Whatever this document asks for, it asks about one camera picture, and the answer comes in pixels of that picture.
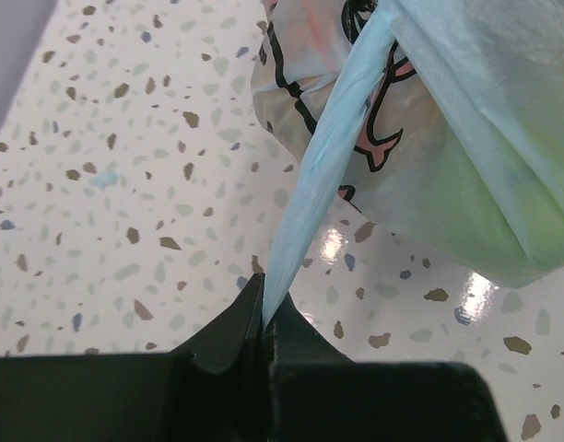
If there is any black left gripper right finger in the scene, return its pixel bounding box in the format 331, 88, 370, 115
264, 297, 506, 441

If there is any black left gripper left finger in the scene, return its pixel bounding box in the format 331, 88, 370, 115
0, 274, 264, 441

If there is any light blue plastic bag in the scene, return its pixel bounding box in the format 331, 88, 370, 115
251, 1, 564, 321

